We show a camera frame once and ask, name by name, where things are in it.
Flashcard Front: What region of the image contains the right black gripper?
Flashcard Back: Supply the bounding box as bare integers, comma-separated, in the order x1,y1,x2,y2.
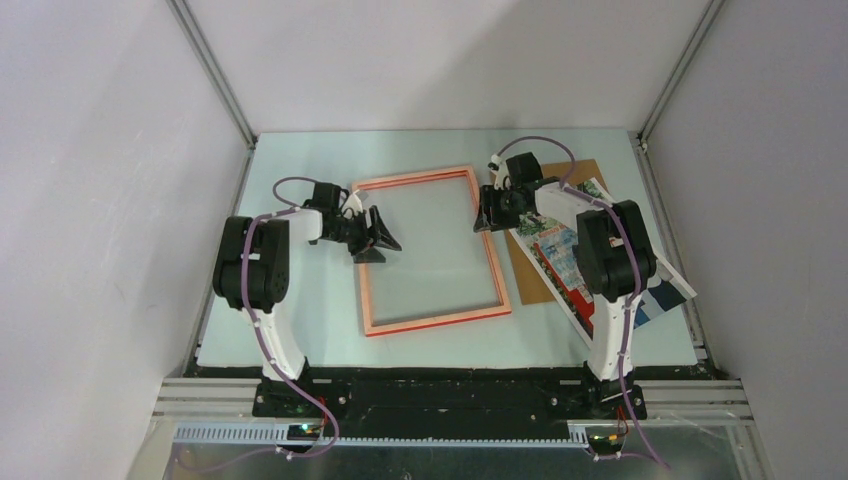
473,184,526,232

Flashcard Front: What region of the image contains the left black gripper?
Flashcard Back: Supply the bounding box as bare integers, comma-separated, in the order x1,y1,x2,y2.
325,206,400,264

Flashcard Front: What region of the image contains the clear acrylic sheet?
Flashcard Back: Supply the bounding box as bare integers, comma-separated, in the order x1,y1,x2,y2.
367,176,502,327

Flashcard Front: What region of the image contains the colourful printed photo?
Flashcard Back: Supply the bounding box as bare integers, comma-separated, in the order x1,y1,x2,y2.
507,214,696,343

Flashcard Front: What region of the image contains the orange wooden picture frame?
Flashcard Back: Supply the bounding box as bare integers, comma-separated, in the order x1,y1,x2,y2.
354,166,512,337

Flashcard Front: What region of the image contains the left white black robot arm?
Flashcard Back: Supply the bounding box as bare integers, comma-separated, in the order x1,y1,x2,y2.
212,177,402,417

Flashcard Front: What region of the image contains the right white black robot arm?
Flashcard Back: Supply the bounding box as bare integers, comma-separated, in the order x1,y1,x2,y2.
473,153,656,418

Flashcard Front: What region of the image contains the brown cardboard backing board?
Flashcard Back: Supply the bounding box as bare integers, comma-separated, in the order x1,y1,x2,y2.
504,159,606,305

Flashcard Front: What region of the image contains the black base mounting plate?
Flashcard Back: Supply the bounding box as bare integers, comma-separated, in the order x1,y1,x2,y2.
252,366,647,428

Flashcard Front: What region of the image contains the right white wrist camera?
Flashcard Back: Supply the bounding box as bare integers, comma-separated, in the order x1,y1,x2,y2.
487,154,513,190

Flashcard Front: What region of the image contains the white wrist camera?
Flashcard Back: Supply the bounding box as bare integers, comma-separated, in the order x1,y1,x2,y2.
341,190,368,218
487,154,513,190

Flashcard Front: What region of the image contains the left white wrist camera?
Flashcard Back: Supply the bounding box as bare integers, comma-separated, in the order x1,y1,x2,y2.
341,190,368,218

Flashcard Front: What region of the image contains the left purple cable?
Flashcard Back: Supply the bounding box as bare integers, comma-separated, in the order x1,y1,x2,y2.
239,176,342,460

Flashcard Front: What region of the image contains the purple cable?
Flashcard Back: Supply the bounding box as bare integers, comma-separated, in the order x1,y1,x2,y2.
239,176,342,460
493,135,672,472

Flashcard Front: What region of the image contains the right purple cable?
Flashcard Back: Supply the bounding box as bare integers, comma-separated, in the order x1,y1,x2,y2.
493,135,672,472

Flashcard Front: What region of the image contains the aluminium front rail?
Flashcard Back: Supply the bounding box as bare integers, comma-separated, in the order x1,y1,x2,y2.
152,379,755,448

